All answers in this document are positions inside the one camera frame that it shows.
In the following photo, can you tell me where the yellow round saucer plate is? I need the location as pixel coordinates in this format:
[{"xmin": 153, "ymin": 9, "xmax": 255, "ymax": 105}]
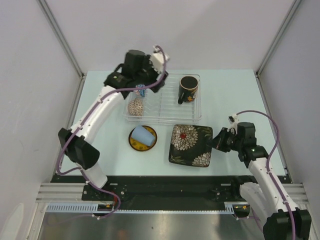
[{"xmin": 128, "ymin": 125, "xmax": 158, "ymax": 152}]

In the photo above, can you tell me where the light blue plastic cup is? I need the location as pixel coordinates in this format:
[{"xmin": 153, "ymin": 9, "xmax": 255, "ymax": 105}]
[{"xmin": 131, "ymin": 125, "xmax": 156, "ymax": 147}]

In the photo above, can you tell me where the white slotted cable duct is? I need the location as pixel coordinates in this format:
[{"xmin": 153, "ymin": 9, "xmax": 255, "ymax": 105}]
[{"xmin": 45, "ymin": 203, "xmax": 235, "ymax": 215}]

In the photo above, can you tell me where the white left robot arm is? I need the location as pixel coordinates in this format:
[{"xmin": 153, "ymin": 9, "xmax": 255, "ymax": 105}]
[{"xmin": 58, "ymin": 45, "xmax": 170, "ymax": 200}]

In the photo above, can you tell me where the black floral square plate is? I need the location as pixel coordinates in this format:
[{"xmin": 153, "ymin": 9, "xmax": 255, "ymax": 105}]
[{"xmin": 168, "ymin": 124, "xmax": 213, "ymax": 168}]

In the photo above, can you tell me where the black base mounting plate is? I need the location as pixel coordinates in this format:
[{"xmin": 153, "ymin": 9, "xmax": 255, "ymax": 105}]
[{"xmin": 82, "ymin": 175, "xmax": 292, "ymax": 212}]

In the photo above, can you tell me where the red lacquer cup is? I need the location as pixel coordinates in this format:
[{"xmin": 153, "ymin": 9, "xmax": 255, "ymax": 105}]
[{"xmin": 177, "ymin": 75, "xmax": 199, "ymax": 105}]

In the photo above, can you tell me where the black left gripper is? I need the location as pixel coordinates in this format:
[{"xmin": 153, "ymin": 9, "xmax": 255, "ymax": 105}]
[{"xmin": 134, "ymin": 55, "xmax": 168, "ymax": 93}]

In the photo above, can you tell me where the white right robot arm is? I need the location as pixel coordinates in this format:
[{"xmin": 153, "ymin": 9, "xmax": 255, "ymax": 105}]
[{"xmin": 212, "ymin": 122, "xmax": 312, "ymax": 240}]

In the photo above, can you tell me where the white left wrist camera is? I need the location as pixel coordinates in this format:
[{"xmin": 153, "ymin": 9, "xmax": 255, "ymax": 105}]
[{"xmin": 149, "ymin": 45, "xmax": 170, "ymax": 74}]

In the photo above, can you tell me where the white wire dish rack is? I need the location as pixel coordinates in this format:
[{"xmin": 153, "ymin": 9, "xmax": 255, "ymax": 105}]
[{"xmin": 123, "ymin": 73, "xmax": 202, "ymax": 125}]

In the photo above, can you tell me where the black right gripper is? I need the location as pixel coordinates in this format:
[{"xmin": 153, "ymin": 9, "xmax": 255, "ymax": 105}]
[{"xmin": 206, "ymin": 127, "xmax": 243, "ymax": 153}]

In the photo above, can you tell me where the aluminium frame rail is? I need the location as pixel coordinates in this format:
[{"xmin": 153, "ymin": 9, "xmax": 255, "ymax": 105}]
[{"xmin": 36, "ymin": 183, "xmax": 85, "ymax": 203}]

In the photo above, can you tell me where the blue patterned bowl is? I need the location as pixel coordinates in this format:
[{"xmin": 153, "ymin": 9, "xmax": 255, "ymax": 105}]
[{"xmin": 133, "ymin": 84, "xmax": 146, "ymax": 98}]

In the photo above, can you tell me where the brown patterned bowl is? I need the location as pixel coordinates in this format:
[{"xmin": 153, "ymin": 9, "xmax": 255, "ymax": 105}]
[{"xmin": 127, "ymin": 97, "xmax": 144, "ymax": 117}]

